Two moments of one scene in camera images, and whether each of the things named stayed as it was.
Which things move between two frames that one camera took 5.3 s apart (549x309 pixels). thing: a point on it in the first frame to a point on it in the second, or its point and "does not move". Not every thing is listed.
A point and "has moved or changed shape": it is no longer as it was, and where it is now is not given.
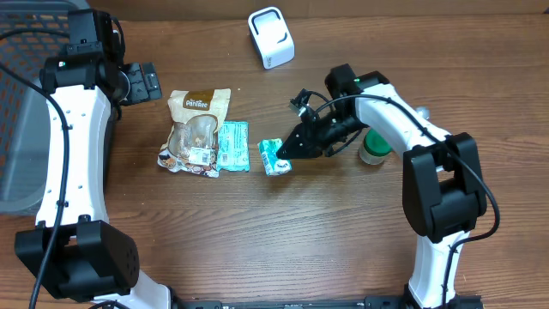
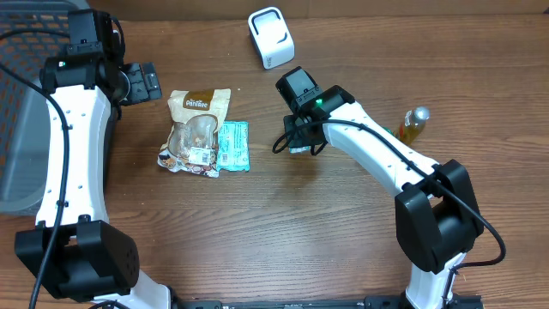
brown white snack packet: x=191 y=142 does not move
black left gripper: x=146 y=88 does not move
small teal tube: x=273 y=165 has moved or changed shape
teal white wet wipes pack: x=233 y=146 does not move
